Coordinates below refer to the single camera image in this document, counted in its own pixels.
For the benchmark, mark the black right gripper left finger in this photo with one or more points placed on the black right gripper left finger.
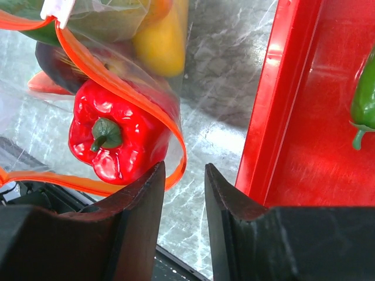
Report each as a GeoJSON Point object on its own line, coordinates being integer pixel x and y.
{"type": "Point", "coordinates": [112, 239]}

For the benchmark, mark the green toy chili pepper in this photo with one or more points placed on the green toy chili pepper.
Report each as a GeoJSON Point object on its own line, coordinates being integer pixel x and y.
{"type": "Point", "coordinates": [362, 107]}

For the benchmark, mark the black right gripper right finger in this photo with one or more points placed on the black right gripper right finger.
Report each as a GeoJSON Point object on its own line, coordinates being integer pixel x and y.
{"type": "Point", "coordinates": [251, 242]}

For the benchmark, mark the clear zip top bag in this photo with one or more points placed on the clear zip top bag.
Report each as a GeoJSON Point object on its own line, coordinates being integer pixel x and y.
{"type": "Point", "coordinates": [97, 37]}

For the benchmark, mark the dark purple toy onion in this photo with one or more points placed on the dark purple toy onion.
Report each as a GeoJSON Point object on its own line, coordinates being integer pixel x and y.
{"type": "Point", "coordinates": [59, 68]}

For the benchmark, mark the red toy bell pepper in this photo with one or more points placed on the red toy bell pepper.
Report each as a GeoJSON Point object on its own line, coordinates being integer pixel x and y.
{"type": "Point", "coordinates": [117, 139]}

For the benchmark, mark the toy watermelon slice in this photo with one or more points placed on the toy watermelon slice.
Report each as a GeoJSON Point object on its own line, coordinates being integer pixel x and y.
{"type": "Point", "coordinates": [41, 82]}

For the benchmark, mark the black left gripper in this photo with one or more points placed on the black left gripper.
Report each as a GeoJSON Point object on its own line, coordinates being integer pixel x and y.
{"type": "Point", "coordinates": [51, 197]}

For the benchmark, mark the red plastic bin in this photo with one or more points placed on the red plastic bin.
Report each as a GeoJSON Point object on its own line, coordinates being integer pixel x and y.
{"type": "Point", "coordinates": [298, 149]}

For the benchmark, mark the orange green toy mango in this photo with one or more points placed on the orange green toy mango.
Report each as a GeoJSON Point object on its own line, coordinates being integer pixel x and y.
{"type": "Point", "coordinates": [24, 16]}

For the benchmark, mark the yellow toy mango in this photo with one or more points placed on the yellow toy mango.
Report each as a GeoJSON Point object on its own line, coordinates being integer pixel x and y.
{"type": "Point", "coordinates": [160, 41]}

